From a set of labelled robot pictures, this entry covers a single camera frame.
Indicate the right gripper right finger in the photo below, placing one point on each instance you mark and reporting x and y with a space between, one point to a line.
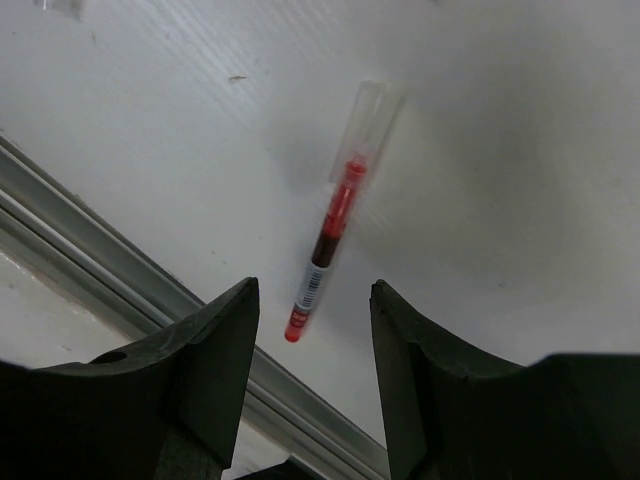
454 411

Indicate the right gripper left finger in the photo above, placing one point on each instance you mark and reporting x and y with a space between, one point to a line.
167 406

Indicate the red gel pen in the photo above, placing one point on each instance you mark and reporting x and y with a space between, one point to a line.
370 121

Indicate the aluminium frame rail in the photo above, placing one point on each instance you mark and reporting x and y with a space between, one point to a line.
59 236

